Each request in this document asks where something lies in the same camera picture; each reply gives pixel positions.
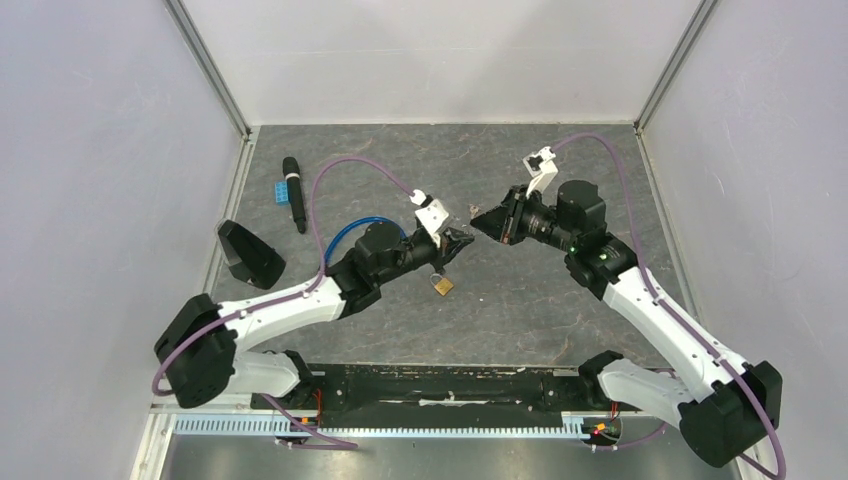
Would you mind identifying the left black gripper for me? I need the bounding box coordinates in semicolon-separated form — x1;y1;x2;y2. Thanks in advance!
375;227;474;285

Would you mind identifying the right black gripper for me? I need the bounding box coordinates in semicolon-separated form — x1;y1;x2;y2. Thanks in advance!
471;184;578;253

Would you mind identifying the brass padlock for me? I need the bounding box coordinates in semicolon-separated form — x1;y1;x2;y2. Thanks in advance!
429;272;455;296

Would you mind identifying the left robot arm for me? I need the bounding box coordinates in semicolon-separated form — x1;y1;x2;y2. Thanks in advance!
153;223;474;409

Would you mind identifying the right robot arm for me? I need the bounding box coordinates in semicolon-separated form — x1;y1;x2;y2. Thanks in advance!
471;180;783;468

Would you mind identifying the black microphone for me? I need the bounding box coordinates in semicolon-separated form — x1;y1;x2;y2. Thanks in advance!
282;156;307;234

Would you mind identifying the blue toy brick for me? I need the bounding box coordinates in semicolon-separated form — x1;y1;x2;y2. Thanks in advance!
274;182;290;206

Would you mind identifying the black wedge cover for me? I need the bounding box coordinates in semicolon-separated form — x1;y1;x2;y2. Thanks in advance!
217;219;286;290

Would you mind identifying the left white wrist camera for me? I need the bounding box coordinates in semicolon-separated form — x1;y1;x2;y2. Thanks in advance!
410;189;451;247

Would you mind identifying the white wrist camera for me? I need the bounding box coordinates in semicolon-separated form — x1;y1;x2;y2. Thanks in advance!
522;146;558;198
410;189;451;247

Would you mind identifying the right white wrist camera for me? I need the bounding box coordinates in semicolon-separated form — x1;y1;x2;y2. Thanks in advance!
522;146;558;198

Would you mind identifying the blue cable lock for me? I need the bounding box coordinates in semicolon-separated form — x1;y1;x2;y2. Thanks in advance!
323;216;406;265

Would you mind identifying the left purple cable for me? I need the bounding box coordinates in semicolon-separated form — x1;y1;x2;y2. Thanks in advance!
150;156;415;399

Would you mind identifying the purple cable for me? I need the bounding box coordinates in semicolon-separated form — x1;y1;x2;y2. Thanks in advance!
551;131;788;480
150;156;415;399

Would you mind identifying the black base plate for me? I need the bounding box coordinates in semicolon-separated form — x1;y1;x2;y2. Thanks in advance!
278;363;614;428

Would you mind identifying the slotted cable duct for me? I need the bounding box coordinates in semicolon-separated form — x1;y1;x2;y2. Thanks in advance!
172;412;594;441

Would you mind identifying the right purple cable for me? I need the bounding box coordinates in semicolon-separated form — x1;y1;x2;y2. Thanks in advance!
551;131;788;480

